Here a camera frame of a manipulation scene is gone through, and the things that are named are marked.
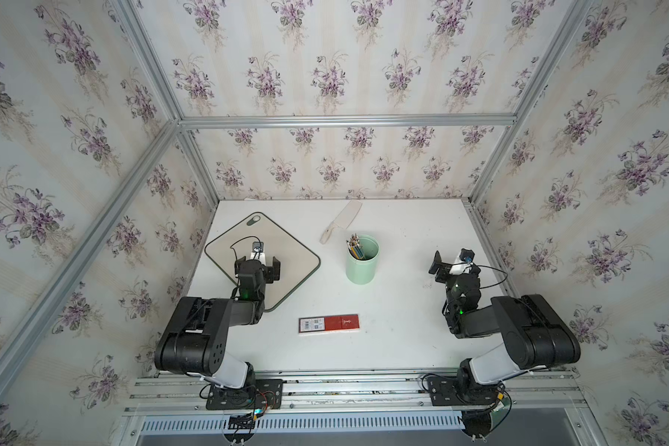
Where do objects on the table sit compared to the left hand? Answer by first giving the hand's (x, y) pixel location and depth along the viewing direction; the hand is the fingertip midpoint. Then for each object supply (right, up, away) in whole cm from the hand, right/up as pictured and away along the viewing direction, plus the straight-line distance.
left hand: (261, 258), depth 93 cm
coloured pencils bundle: (+31, +4, -9) cm, 33 cm away
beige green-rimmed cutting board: (+11, -3, +8) cm, 14 cm away
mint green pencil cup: (+34, -4, -5) cm, 35 cm away
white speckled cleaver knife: (+28, +13, +23) cm, 39 cm away
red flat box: (+18, -20, -8) cm, 28 cm away
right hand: (+65, +1, -4) cm, 65 cm away
